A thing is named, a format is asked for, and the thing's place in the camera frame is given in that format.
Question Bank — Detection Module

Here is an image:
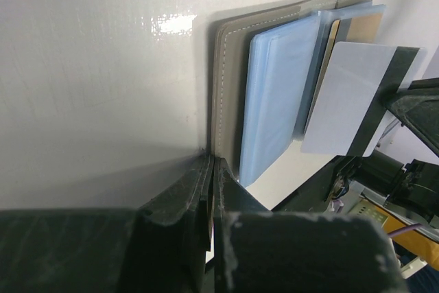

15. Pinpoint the grey blue card holder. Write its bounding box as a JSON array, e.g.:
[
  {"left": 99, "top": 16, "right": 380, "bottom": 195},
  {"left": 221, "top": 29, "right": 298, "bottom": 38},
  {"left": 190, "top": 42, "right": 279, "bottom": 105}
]
[{"left": 204, "top": 0, "right": 372, "bottom": 176}]

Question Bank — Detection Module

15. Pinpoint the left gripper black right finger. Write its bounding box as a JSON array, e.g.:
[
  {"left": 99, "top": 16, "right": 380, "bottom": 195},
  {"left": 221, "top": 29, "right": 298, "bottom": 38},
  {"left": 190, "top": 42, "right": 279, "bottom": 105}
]
[{"left": 213, "top": 159, "right": 407, "bottom": 292}]

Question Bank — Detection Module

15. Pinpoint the gold VIP card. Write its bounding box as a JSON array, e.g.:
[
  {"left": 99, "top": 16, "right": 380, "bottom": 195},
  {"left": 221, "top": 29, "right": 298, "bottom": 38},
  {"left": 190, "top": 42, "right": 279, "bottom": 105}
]
[{"left": 304, "top": 13, "right": 383, "bottom": 132}]

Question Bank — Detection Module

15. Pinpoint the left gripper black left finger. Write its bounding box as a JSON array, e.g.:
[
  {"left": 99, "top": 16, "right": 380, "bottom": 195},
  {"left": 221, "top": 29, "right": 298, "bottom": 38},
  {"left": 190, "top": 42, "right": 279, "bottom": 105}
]
[{"left": 1, "top": 154, "right": 215, "bottom": 292}]

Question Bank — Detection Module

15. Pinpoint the white magnetic stripe card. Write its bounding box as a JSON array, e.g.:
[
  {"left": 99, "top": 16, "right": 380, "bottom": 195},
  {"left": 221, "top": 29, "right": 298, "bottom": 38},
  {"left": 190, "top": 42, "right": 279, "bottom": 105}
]
[{"left": 301, "top": 42, "right": 427, "bottom": 157}]

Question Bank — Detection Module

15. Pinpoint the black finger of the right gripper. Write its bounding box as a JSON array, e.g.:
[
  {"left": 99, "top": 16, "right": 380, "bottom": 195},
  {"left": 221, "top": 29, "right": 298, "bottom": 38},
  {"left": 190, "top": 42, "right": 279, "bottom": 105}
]
[{"left": 379, "top": 78, "right": 438, "bottom": 156}]

